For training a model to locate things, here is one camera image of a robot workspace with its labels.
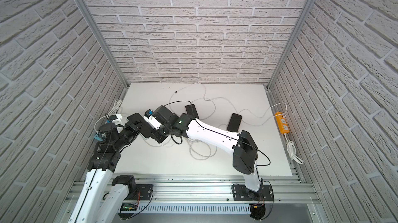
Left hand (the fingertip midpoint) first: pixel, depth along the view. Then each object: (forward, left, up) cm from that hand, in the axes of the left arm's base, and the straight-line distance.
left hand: (142, 117), depth 74 cm
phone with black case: (+10, -51, -21) cm, 56 cm away
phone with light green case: (-4, -1, -4) cm, 6 cm away
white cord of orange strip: (-9, -80, -19) cm, 83 cm away
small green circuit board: (-34, +6, -26) cm, 43 cm away
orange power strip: (+10, -83, -22) cm, 87 cm away
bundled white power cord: (+28, +32, -25) cm, 50 cm away
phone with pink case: (+20, -22, -21) cm, 36 cm away
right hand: (-11, -4, -4) cm, 12 cm away
